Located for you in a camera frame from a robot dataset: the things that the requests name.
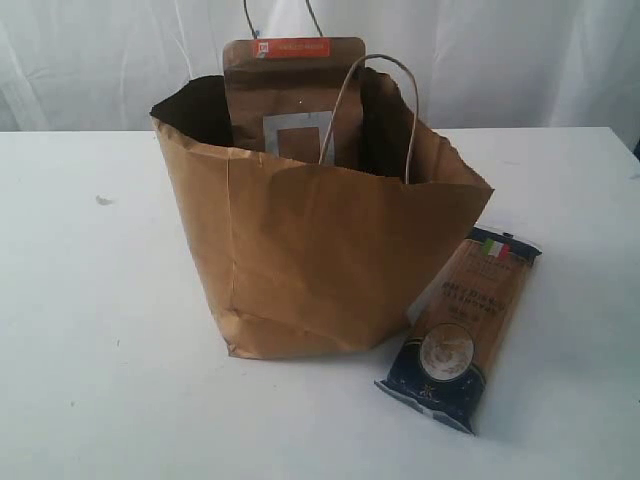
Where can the brown paper bag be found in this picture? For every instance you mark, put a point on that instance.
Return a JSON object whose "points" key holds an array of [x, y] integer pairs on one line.
{"points": [[300, 259]]}

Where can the brown kraft standup pouch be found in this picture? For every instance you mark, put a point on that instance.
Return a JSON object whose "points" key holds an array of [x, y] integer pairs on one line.
{"points": [[284, 97]]}

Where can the spaghetti packet dark blue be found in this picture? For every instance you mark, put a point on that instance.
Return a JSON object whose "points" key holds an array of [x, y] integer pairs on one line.
{"points": [[442, 367]]}

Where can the small paper scrap on table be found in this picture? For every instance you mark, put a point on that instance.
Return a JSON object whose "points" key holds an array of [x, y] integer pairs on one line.
{"points": [[103, 201]]}

